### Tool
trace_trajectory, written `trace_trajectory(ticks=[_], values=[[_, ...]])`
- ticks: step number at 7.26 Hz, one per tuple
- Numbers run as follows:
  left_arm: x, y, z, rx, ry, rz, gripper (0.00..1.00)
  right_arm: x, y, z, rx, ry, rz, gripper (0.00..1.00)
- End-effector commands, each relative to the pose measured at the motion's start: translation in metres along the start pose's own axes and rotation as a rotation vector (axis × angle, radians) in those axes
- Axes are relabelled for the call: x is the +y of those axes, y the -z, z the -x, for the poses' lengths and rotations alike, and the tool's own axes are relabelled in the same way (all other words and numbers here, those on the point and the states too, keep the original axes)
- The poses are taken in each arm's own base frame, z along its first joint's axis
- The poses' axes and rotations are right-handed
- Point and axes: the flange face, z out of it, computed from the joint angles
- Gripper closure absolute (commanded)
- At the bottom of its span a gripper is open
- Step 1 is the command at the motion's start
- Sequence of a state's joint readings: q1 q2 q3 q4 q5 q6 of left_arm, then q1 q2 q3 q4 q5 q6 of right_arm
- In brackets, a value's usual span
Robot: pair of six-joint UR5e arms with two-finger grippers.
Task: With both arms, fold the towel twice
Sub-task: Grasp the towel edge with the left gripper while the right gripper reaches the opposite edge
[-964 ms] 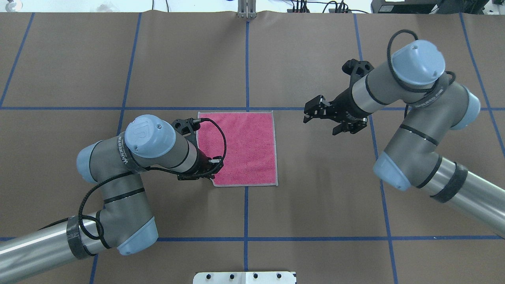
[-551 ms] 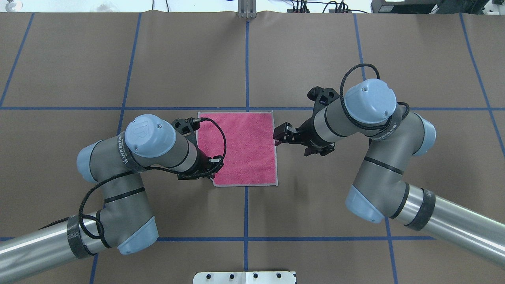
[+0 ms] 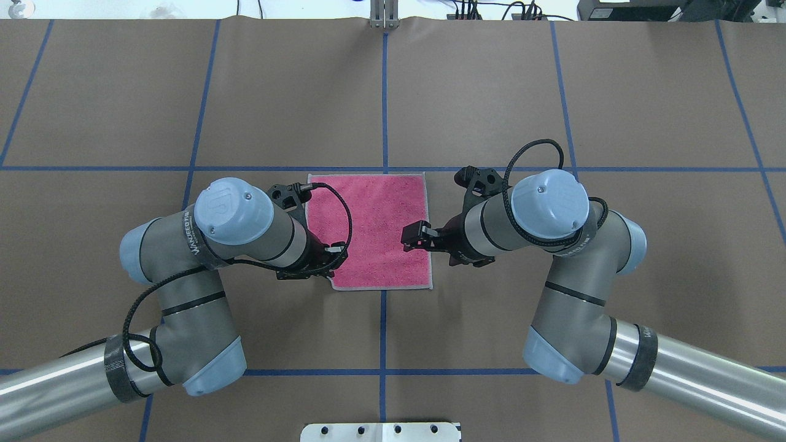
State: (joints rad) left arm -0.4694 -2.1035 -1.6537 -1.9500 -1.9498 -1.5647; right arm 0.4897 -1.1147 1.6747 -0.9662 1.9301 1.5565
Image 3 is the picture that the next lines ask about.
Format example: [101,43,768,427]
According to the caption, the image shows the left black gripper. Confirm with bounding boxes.
[269,184,348,280]

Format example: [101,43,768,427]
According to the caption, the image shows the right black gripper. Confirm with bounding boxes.
[401,166,510,268]

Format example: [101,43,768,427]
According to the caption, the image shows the pink towel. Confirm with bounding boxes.
[308,173,433,292]

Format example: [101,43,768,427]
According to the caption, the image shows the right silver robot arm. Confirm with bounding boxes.
[401,167,785,441]

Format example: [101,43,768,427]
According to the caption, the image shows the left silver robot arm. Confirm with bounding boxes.
[2,178,350,441]

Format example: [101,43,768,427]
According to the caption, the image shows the white mounting plate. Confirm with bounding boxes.
[300,422,463,441]

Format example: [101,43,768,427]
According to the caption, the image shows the black box with label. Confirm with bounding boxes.
[576,1,684,22]

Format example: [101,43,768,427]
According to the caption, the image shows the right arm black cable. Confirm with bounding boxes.
[502,139,609,249]

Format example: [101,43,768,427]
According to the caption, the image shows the aluminium frame post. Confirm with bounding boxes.
[368,0,400,31]

